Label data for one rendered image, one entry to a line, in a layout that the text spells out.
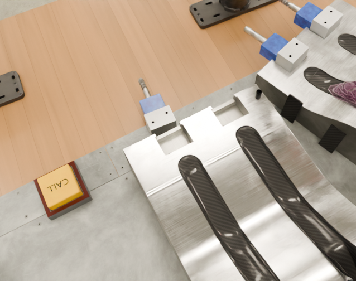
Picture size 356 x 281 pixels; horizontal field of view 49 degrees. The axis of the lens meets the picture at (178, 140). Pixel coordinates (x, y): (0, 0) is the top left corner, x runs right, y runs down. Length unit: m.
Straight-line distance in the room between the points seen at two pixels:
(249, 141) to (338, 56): 0.27
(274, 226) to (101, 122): 0.39
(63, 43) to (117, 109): 0.22
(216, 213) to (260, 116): 0.18
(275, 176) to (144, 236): 0.24
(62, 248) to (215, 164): 0.30
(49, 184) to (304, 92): 0.49
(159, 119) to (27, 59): 0.36
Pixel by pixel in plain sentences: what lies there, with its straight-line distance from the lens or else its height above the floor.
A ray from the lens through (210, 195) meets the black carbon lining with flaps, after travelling 0.63.
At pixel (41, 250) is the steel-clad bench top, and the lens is 0.74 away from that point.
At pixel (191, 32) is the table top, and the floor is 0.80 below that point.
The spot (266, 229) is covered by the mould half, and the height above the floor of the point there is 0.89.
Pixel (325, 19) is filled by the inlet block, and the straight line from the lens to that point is 0.84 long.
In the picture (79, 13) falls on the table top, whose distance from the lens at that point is 0.98.
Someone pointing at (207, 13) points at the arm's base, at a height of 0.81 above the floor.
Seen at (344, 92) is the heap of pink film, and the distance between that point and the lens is 0.75.
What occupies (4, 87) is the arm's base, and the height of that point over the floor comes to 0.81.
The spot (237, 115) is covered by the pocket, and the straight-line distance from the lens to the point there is 0.71.
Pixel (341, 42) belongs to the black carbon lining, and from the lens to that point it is 0.86.
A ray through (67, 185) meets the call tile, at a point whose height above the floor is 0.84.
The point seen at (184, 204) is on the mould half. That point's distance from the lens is 0.62.
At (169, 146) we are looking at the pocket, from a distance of 0.68.
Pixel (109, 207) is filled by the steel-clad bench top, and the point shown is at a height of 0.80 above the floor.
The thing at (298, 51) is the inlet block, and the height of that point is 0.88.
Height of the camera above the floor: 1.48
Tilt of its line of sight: 64 degrees down
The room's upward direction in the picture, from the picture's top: 7 degrees counter-clockwise
